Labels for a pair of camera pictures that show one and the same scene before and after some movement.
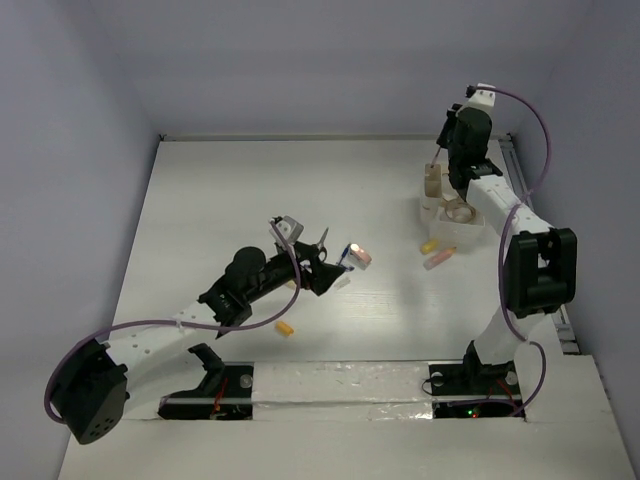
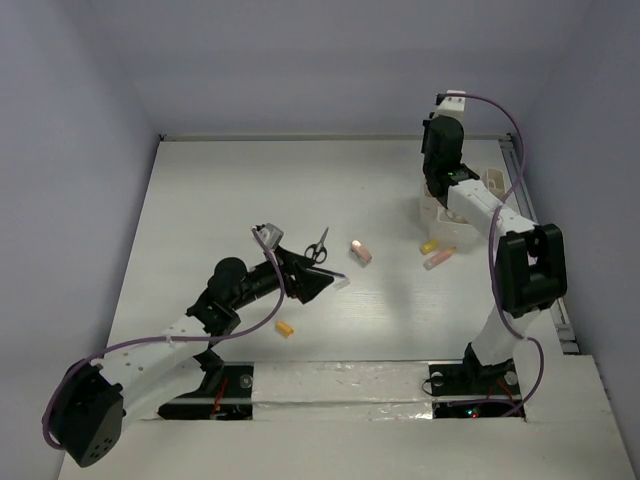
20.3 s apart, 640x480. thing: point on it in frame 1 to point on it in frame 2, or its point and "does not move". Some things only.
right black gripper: (454, 115) to (429, 124)
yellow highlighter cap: (429, 246) does not move
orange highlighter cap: (284, 328) does not move
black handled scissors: (320, 246) does not move
